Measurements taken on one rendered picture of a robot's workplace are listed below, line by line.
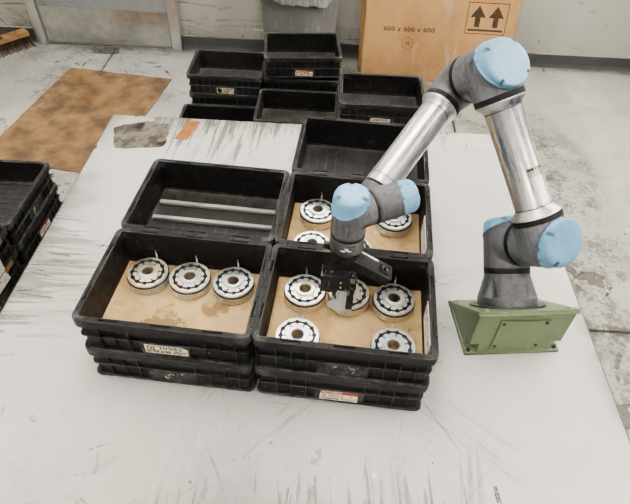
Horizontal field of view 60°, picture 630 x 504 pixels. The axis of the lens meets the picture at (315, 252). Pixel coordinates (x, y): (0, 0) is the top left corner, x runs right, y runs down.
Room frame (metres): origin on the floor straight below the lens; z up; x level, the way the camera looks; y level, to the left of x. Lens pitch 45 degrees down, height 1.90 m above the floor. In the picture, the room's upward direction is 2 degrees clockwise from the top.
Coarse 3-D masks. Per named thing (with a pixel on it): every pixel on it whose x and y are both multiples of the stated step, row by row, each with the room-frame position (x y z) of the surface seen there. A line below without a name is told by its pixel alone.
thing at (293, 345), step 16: (272, 256) 0.93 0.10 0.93; (384, 256) 0.95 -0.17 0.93; (400, 256) 0.95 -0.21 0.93; (272, 272) 0.88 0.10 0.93; (432, 272) 0.90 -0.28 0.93; (432, 288) 0.85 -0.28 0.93; (432, 304) 0.80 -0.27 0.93; (256, 320) 0.74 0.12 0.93; (432, 320) 0.76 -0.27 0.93; (256, 336) 0.69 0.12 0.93; (432, 336) 0.72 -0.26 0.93; (304, 352) 0.68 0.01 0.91; (320, 352) 0.67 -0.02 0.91; (336, 352) 0.67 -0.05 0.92; (352, 352) 0.67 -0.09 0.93; (368, 352) 0.67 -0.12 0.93; (384, 352) 0.67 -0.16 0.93; (400, 352) 0.67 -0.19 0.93; (432, 352) 0.67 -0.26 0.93
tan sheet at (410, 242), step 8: (296, 208) 1.23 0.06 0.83; (296, 216) 1.20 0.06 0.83; (416, 216) 1.22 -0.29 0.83; (296, 224) 1.16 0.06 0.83; (416, 224) 1.18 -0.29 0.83; (296, 232) 1.13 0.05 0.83; (320, 232) 1.13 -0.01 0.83; (328, 232) 1.13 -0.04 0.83; (368, 232) 1.14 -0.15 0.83; (376, 232) 1.14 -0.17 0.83; (416, 232) 1.15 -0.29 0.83; (368, 240) 1.11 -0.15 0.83; (376, 240) 1.11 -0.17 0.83; (384, 240) 1.11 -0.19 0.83; (392, 240) 1.11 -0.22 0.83; (400, 240) 1.11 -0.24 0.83; (408, 240) 1.12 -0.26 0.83; (416, 240) 1.12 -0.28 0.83; (376, 248) 1.08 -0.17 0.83; (384, 248) 1.08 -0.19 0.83; (392, 248) 1.08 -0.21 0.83; (400, 248) 1.08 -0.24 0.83; (408, 248) 1.08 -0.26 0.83; (416, 248) 1.09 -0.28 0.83
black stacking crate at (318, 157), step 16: (320, 128) 1.56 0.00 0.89; (336, 128) 1.56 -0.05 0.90; (352, 128) 1.55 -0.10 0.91; (368, 128) 1.55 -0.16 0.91; (384, 128) 1.55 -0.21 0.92; (400, 128) 1.54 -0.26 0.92; (304, 144) 1.49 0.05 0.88; (320, 144) 1.56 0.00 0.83; (336, 144) 1.56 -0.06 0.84; (352, 144) 1.55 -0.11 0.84; (368, 144) 1.55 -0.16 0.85; (384, 144) 1.54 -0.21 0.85; (304, 160) 1.47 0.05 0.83; (320, 160) 1.48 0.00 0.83; (336, 160) 1.48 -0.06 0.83; (352, 160) 1.48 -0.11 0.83; (368, 160) 1.49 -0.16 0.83; (416, 176) 1.41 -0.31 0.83
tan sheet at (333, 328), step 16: (368, 288) 0.93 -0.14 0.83; (416, 304) 0.89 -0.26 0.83; (272, 320) 0.82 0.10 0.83; (320, 320) 0.82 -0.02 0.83; (336, 320) 0.82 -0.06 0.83; (352, 320) 0.83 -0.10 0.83; (368, 320) 0.83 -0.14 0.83; (416, 320) 0.83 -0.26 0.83; (272, 336) 0.77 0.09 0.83; (320, 336) 0.77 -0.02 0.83; (336, 336) 0.78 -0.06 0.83; (352, 336) 0.78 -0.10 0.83; (368, 336) 0.78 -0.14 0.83; (416, 336) 0.79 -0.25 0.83; (416, 352) 0.74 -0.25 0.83
